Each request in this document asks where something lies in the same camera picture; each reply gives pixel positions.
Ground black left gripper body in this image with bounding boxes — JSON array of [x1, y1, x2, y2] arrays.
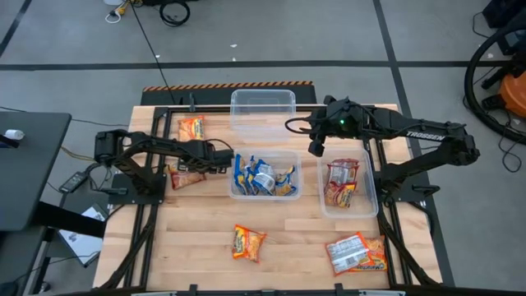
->
[[187, 138, 219, 174]]

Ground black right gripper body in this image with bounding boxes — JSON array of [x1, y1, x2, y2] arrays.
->
[[305, 114, 335, 144]]

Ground blue Maruchan noodle packet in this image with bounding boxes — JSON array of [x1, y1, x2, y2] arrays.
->
[[233, 153, 249, 197], [246, 155, 277, 197], [274, 164, 298, 197]]

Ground orange Maruchan noodle packet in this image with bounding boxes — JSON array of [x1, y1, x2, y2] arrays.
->
[[325, 232, 375, 276], [348, 236, 389, 273], [178, 115, 205, 143], [167, 160, 207, 191], [231, 224, 267, 264]]

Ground red Maruchan noodle packet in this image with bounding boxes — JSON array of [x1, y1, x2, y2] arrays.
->
[[326, 158, 362, 187], [323, 182, 358, 209]]

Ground clear plastic container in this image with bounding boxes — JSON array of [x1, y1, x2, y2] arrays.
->
[[228, 148, 303, 202], [316, 147, 380, 219], [229, 88, 298, 139]]

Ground black hazard-striped floor mat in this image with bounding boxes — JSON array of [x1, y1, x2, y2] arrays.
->
[[141, 81, 318, 106]]

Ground black power adaptor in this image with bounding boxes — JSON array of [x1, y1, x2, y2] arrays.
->
[[58, 171, 88, 194]]

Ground white printed papers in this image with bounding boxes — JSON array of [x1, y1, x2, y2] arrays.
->
[[57, 204, 108, 268]]

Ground dark grey desk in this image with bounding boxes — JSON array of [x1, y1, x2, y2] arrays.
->
[[0, 111, 73, 232]]

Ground orange shop vacuum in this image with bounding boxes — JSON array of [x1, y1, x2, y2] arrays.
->
[[499, 72, 526, 120]]

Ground black equipment case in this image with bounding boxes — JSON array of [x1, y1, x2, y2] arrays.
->
[[482, 0, 526, 30]]

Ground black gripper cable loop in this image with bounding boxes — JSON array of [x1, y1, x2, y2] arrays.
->
[[284, 116, 313, 136]]

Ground long black floor cable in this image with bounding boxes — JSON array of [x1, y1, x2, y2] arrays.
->
[[129, 0, 178, 106]]

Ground coiled black cable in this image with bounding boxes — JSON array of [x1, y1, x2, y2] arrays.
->
[[159, 0, 191, 28]]

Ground black vacuum hose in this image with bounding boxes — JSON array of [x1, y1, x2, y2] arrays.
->
[[463, 18, 526, 145]]

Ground white cable with plug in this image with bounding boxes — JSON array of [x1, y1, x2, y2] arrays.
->
[[104, 0, 129, 24]]

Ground thin black floor cable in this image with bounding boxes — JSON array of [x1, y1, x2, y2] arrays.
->
[[496, 110, 524, 173]]

